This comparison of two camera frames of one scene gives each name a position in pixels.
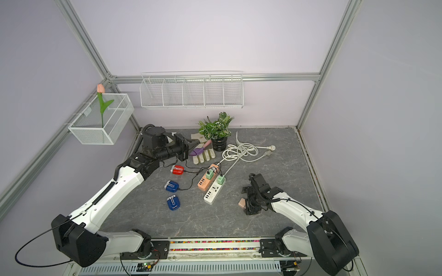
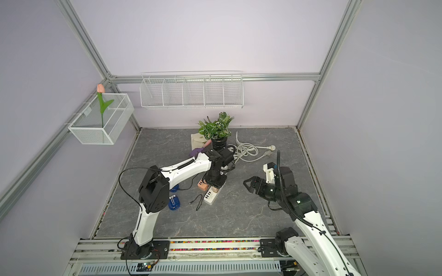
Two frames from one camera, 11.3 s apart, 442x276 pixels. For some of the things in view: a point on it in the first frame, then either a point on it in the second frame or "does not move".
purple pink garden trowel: [199, 150] does not move
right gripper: [250, 209] → [259, 187]
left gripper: [185, 146] → [217, 184]
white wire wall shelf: [192, 89] does not move
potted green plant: [217, 131] does not move
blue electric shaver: [171, 186] does not move
